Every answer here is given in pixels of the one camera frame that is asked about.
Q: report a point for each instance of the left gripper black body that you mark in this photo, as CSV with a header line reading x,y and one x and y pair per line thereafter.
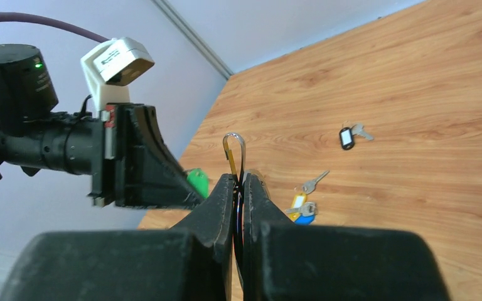
x,y
70,143

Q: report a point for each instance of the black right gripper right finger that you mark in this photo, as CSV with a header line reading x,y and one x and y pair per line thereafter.
x,y
286,261

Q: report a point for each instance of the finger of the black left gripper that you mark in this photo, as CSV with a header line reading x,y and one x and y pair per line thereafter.
x,y
147,175

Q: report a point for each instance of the green tagged key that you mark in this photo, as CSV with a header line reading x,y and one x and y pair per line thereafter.
x,y
199,179

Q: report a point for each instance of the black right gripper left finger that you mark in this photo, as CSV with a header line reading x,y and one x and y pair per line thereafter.
x,y
189,261

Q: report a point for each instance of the yellow tagged key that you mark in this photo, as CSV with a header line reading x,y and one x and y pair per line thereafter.
x,y
306,189

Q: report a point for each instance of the black tagged key loose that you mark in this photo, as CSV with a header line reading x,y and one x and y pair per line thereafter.
x,y
348,133

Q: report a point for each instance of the blue tagged key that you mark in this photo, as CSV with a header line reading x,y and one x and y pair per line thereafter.
x,y
303,215

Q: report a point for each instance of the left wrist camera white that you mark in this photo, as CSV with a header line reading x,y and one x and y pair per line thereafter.
x,y
111,66

